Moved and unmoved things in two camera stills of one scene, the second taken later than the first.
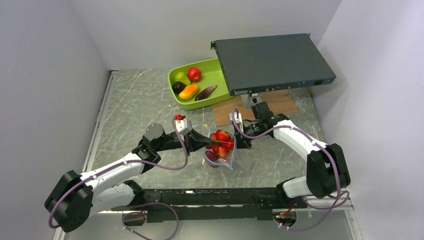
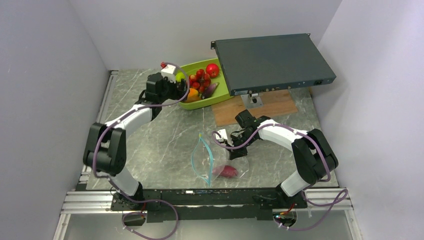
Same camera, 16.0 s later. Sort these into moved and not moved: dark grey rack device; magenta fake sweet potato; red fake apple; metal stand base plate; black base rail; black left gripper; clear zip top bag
Moved: red fake apple; magenta fake sweet potato; clear zip top bag; black left gripper
Not moved: dark grey rack device; black base rail; metal stand base plate
